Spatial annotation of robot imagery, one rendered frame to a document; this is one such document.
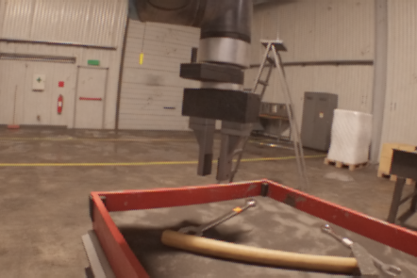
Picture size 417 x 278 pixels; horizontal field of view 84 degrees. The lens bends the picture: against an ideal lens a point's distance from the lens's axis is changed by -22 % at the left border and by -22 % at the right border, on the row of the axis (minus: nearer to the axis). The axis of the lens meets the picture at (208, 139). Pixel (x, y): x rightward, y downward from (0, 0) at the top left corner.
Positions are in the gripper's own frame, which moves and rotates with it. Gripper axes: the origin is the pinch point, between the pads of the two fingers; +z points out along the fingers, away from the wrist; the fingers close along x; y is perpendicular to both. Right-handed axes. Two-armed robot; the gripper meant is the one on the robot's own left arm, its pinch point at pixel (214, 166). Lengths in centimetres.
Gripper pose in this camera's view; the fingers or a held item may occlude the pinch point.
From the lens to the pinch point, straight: 51.1
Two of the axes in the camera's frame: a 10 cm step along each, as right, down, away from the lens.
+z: -0.9, 9.9, 1.2
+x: -8.2, -1.4, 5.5
